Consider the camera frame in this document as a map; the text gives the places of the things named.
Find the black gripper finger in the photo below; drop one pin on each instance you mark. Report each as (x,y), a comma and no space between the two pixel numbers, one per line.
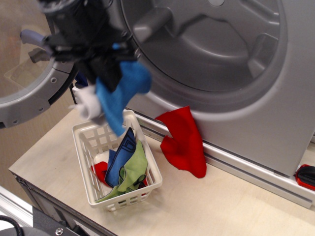
(88,70)
(107,70)

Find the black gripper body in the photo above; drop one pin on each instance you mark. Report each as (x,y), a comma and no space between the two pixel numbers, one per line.
(84,31)

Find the bright blue cloth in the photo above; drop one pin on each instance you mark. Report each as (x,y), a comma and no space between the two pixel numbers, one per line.
(136,78)

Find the white grey cloth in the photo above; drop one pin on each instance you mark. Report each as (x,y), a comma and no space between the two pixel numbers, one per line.
(88,104)

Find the white plastic laundry basket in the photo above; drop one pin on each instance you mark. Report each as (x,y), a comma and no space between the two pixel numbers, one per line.
(93,143)

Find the round grey machine door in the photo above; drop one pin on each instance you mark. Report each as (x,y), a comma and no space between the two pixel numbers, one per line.
(30,79)

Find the grey toy washing machine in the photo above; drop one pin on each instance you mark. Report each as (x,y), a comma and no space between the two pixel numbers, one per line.
(246,69)

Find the blue block behind door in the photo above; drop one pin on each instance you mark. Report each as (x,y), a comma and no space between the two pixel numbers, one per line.
(80,80)

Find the dark blue denim cloth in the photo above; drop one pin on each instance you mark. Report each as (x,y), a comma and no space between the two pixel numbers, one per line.
(118,158)

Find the small red cloth in basket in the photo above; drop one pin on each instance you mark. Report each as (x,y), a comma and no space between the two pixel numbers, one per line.
(100,169)

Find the light green cloth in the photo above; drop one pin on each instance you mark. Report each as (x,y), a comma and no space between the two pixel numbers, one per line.
(131,174)

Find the large red cloth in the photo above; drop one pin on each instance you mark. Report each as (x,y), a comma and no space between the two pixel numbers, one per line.
(183,148)

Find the red black tool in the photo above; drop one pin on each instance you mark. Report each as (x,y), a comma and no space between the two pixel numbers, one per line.
(305,176)

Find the black metal bracket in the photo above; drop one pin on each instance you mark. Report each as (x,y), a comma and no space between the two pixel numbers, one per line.
(51,227)

